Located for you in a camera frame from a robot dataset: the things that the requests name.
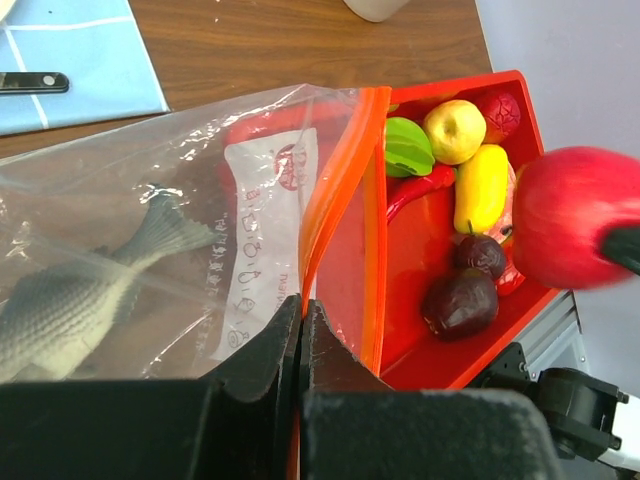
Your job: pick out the black handled fork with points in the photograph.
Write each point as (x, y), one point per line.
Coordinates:
(23, 83)

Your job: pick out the dark red plum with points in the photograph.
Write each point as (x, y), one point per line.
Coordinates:
(460, 304)
(481, 252)

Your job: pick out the floral mug green inside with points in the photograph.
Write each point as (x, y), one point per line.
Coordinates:
(375, 11)

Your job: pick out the red pink peach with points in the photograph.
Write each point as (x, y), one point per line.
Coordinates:
(511, 279)

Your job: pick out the yellow apple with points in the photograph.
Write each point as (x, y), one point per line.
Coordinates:
(456, 129)

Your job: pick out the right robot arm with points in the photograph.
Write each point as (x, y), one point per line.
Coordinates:
(587, 417)

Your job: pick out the red chili pepper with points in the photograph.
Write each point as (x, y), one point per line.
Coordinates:
(412, 188)

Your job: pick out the red apple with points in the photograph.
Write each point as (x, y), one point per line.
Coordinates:
(565, 202)

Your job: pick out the red textured lychee fruit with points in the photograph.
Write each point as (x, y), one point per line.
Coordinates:
(501, 113)

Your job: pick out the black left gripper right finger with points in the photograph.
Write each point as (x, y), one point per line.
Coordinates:
(354, 426)

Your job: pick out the clear zip top bag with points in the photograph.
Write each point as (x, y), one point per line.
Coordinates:
(62, 202)

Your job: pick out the blue checked cloth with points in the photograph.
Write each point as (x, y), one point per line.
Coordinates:
(97, 45)

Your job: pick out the grey toy fish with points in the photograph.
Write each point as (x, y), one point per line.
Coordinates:
(56, 317)

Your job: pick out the red plastic tray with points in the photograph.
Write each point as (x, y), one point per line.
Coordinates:
(450, 250)

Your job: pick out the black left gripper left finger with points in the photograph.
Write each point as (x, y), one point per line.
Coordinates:
(234, 422)

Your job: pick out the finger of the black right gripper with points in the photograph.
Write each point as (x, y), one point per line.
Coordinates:
(621, 246)

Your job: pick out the yellow lemon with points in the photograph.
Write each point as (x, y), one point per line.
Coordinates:
(481, 189)

